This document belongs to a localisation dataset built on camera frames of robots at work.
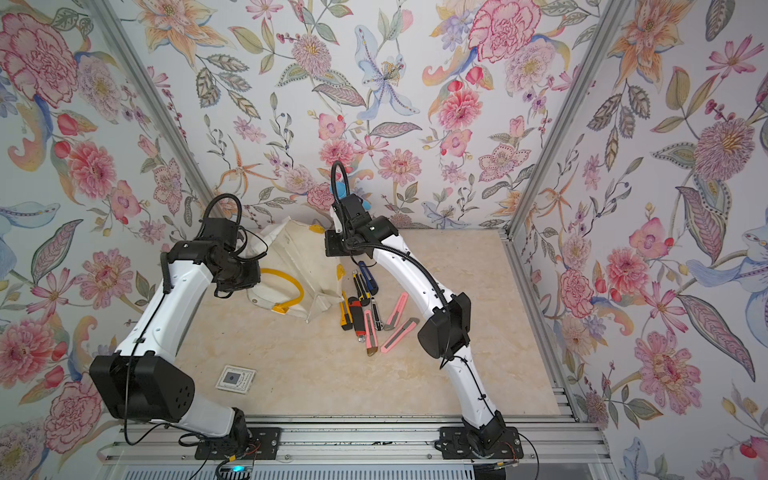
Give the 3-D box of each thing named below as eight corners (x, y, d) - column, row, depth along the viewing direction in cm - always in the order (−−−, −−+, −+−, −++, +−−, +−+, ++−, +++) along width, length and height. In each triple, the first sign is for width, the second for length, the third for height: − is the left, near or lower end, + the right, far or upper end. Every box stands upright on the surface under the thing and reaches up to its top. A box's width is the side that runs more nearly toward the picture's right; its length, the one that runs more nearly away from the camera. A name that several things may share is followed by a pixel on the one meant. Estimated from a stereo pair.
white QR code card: (218, 389, 85) (215, 386, 83) (229, 367, 88) (225, 364, 87) (247, 393, 84) (244, 391, 82) (256, 371, 88) (253, 368, 86)
